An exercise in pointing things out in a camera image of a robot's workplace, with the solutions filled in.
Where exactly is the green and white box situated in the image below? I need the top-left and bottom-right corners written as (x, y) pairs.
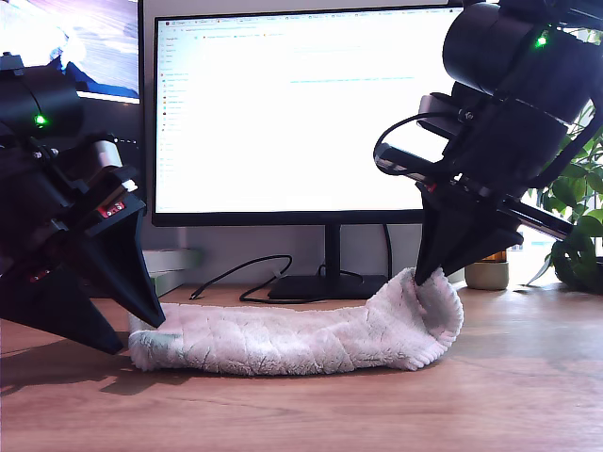
top-left (149, 270), bottom-right (187, 298)

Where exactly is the large monitor with white screen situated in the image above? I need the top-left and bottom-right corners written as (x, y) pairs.
top-left (151, 4), bottom-right (465, 302)

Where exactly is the arm thick black cable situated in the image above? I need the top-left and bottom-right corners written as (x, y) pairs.
top-left (530, 105), bottom-right (602, 190)

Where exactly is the green leafy house plant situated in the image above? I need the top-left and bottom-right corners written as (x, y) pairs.
top-left (527, 27), bottom-right (603, 296)

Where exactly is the amber glass lamp grey base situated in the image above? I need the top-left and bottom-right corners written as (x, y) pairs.
top-left (464, 251), bottom-right (511, 291)

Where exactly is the black monitor cable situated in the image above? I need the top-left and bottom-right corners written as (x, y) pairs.
top-left (382, 223), bottom-right (396, 283)

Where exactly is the black usb cable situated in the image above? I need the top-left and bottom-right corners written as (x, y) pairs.
top-left (189, 254), bottom-right (294, 304)

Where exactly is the long white box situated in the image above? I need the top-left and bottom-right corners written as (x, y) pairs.
top-left (140, 248), bottom-right (204, 273)

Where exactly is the monitor with dark screen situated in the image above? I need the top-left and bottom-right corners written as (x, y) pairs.
top-left (0, 0), bottom-right (149, 208)

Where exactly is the arm grey camera box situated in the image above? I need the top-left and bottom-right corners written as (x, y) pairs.
top-left (416, 92), bottom-right (475, 138)
top-left (56, 137), bottom-right (125, 185)

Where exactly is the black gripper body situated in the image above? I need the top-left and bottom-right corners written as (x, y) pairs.
top-left (375, 98), bottom-right (575, 240)
top-left (0, 159), bottom-right (140, 283)

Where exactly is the white fluffy tea towel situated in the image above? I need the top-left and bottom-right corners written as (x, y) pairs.
top-left (127, 266), bottom-right (465, 377)

